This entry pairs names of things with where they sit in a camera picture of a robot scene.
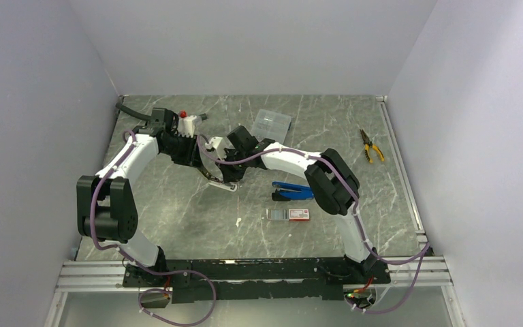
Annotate aluminium frame rail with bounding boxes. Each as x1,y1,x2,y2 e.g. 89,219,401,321
54,256,454,292

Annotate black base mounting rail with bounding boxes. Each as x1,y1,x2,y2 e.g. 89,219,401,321
123,257,391,304

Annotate small beige white stapler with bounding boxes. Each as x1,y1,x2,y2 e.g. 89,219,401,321
197,167,238,192

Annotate red white staples box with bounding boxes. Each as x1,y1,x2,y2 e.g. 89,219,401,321
266,209,310,221

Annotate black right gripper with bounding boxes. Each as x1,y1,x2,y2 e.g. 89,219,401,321
216,149,250,183

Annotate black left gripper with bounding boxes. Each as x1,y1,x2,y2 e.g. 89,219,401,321
162,132,204,169

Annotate clear plastic screw organizer box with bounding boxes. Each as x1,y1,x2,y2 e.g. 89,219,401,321
250,109,292,144

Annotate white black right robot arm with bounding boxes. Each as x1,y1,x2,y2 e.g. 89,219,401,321
205,126,387,283

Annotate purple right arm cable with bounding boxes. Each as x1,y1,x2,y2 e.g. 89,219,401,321
196,134,431,316

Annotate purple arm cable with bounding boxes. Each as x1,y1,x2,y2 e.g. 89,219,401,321
89,131,217,327
196,134,431,316

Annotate blue black stapler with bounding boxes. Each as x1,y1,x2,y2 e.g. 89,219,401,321
271,181,314,202

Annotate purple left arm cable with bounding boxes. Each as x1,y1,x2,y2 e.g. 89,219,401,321
89,131,217,327

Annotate dark corrugated hose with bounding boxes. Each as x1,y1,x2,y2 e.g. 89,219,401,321
115,102,209,123

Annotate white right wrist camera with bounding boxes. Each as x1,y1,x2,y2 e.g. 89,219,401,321
205,136,226,160

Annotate yellow handled pliers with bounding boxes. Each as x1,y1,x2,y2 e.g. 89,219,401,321
360,129,385,164

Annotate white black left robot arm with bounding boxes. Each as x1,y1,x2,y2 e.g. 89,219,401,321
76,108,208,286

